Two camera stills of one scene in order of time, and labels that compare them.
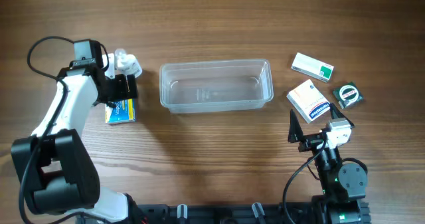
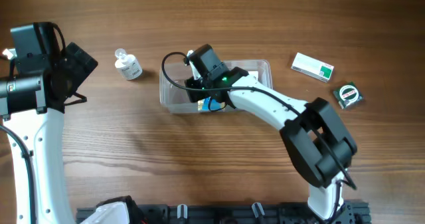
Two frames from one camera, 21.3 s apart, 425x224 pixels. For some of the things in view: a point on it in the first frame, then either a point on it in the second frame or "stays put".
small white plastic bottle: [127, 64] stays put
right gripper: [314, 141] → [193, 89]
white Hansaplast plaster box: [311, 103] → [253, 76]
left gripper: [123, 88] → [81, 62]
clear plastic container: [216, 86] stays put
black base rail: [291, 213] stays put
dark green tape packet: [348, 94] stays put
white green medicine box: [312, 67] stays put
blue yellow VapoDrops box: [124, 111] → [209, 104]
